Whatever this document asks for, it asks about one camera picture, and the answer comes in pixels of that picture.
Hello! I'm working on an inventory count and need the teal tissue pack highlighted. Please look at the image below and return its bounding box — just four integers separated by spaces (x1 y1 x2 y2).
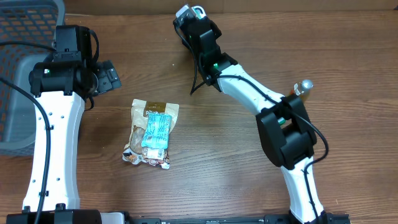
192 6 206 19

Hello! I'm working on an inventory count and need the teal wafer packet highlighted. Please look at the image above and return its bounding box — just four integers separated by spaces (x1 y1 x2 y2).
141 113 172 149

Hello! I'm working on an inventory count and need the yellow dish soap bottle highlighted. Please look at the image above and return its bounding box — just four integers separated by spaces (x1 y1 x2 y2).
290 79 313 101

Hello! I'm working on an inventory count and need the brown snack bag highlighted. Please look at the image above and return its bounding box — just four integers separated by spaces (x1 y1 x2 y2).
122 99 179 169

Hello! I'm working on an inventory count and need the green lidded jar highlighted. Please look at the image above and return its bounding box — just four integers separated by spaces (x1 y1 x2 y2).
278 118 286 126

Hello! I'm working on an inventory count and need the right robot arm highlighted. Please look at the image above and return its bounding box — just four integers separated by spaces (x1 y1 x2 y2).
173 6 328 223

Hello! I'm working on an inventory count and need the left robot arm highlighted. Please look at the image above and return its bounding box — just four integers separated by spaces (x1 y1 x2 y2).
6 25 129 224

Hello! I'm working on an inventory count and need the white barcode scanner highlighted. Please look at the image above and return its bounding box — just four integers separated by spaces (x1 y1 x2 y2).
175 10 201 47

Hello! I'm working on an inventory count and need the grey plastic shopping basket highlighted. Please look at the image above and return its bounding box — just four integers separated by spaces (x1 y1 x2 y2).
0 0 67 156

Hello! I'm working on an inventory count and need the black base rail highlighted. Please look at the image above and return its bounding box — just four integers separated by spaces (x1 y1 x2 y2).
126 213 351 224

